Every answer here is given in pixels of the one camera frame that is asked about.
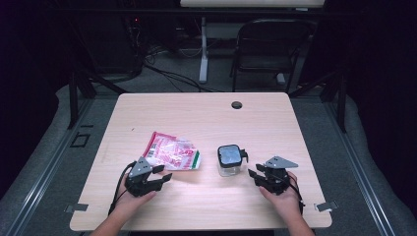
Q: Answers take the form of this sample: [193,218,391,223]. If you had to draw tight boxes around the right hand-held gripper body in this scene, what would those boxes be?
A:
[260,155,299,197]

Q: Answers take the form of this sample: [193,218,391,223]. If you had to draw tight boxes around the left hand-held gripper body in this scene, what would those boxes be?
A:
[124,156,164,199]

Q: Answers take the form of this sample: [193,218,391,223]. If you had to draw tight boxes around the red and white plastic bag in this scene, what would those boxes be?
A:
[143,131,202,171]

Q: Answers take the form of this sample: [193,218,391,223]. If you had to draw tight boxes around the clear jar with black lid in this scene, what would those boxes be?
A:
[216,144,249,178]

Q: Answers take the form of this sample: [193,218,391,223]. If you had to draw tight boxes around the person's right hand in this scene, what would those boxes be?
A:
[259,170,304,218]

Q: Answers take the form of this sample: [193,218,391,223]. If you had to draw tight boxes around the person's left hand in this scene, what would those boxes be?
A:
[112,183,157,215]

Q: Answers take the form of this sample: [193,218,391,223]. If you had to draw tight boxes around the white desk leg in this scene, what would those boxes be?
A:
[198,16,210,85]

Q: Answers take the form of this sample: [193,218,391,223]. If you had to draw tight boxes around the black folding chair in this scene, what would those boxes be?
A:
[229,18,318,94]

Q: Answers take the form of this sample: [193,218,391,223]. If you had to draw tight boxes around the dark computer tower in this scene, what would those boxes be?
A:
[122,13,146,77]

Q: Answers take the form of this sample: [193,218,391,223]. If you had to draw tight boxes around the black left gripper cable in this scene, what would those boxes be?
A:
[107,160,137,215]

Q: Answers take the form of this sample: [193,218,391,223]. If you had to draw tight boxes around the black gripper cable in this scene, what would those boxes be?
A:
[288,175,306,214]
[107,160,137,215]

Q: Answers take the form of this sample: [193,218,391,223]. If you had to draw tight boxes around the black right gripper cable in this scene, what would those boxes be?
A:
[288,175,306,214]

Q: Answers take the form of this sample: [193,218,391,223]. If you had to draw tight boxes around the grey metal table bracket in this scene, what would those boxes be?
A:
[314,200,338,213]
[64,203,89,214]

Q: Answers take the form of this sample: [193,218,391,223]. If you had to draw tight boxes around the aluminium floor rail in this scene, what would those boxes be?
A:
[6,97,96,236]
[323,97,397,236]

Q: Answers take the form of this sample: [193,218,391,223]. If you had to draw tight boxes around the black floor cables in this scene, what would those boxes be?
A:
[142,48,227,93]

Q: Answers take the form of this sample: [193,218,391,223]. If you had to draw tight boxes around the black metal frame stand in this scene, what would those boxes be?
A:
[67,70,129,131]
[288,68,348,134]

